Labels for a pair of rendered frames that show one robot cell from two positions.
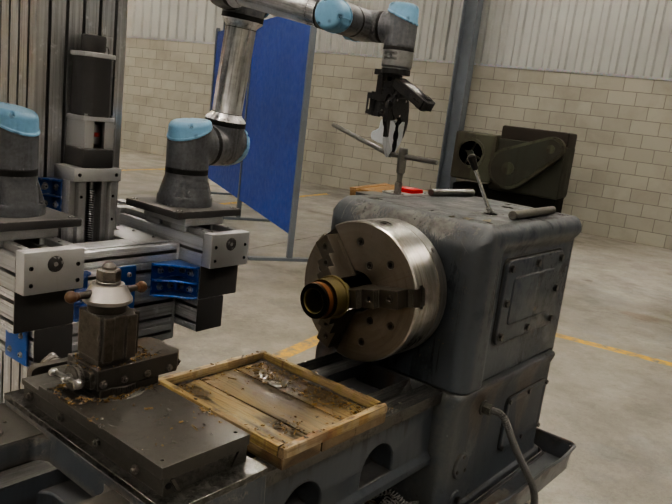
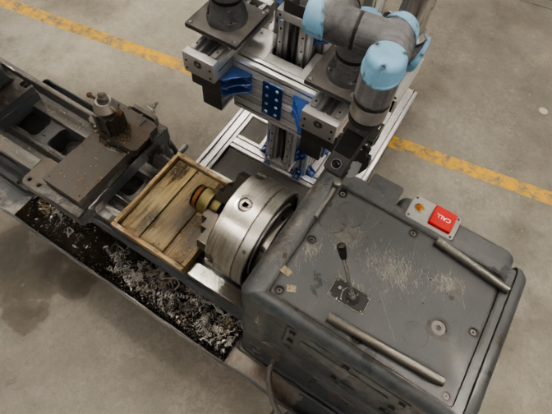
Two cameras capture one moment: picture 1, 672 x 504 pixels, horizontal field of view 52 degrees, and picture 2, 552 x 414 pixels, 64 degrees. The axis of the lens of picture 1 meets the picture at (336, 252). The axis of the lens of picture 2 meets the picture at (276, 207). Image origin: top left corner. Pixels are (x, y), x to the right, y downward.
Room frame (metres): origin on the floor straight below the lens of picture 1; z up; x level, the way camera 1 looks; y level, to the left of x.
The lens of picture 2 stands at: (1.47, -0.65, 2.25)
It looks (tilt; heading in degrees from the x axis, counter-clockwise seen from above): 61 degrees down; 78
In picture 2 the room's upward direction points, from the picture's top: 7 degrees clockwise
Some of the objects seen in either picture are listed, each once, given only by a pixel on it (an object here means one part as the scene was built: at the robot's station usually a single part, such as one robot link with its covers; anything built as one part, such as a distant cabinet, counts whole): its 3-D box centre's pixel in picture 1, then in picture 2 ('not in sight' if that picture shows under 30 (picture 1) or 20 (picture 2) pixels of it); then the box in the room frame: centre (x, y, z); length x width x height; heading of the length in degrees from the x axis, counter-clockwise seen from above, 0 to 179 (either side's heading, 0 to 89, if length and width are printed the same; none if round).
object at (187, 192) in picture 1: (185, 185); (351, 62); (1.89, 0.43, 1.21); 0.15 x 0.15 x 0.10
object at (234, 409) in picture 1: (271, 400); (180, 209); (1.29, 0.09, 0.89); 0.36 x 0.30 x 0.04; 52
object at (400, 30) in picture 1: (400, 27); (380, 75); (1.75, -0.09, 1.68); 0.09 x 0.08 x 0.11; 61
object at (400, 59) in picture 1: (396, 60); (368, 106); (1.75, -0.09, 1.60); 0.08 x 0.08 x 0.05
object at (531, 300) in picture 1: (451, 275); (371, 297); (1.84, -0.32, 1.06); 0.59 x 0.48 x 0.39; 142
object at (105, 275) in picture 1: (109, 272); (101, 96); (1.08, 0.36, 1.17); 0.04 x 0.04 x 0.03
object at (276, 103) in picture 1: (246, 121); not in sight; (8.24, 1.23, 1.18); 4.12 x 0.80 x 2.35; 23
